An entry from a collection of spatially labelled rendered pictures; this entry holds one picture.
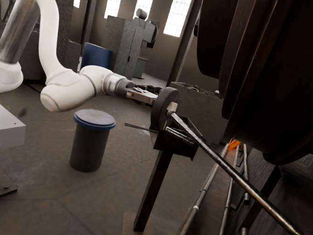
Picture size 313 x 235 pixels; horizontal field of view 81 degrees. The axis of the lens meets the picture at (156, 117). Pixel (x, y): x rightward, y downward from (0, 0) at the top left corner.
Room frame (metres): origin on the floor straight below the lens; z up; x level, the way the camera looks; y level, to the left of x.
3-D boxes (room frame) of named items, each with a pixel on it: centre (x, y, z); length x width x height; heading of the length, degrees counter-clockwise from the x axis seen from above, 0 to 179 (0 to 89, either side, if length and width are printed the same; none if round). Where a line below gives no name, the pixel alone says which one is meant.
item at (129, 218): (0.91, -0.10, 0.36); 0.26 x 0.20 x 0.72; 11
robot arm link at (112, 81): (0.73, 0.19, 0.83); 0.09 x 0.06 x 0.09; 156
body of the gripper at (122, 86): (0.70, 0.12, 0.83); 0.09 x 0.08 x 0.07; 66
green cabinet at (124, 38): (4.08, 1.16, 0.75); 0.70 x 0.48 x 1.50; 156
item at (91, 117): (1.34, 0.45, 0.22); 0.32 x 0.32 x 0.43
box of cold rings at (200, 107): (3.11, -0.65, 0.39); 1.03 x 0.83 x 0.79; 70
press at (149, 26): (8.35, 1.68, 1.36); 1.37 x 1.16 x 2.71; 56
